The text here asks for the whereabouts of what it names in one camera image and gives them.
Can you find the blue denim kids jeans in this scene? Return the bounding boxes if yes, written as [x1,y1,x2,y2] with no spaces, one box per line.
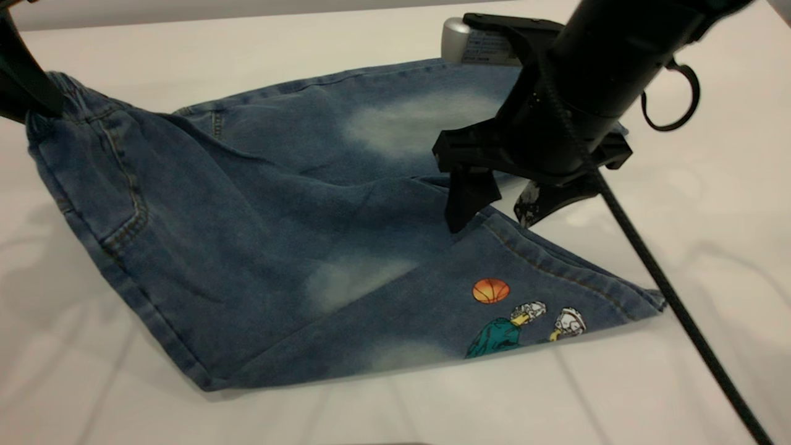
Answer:
[25,57,668,392]

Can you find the black braided cable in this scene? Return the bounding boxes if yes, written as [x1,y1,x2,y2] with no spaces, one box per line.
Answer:
[535,59,776,445]

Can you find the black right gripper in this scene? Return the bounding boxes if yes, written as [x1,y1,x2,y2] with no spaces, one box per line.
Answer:
[431,59,632,234]

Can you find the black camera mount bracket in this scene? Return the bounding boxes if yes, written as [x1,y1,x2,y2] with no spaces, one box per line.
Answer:
[462,12,566,69]

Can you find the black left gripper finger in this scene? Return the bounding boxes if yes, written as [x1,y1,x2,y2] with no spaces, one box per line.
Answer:
[0,12,66,118]
[0,59,41,124]

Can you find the thin black cable loop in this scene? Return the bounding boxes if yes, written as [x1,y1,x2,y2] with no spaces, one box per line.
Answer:
[641,57,702,132]

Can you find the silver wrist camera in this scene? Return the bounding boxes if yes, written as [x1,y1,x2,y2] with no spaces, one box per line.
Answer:
[441,17,523,66]

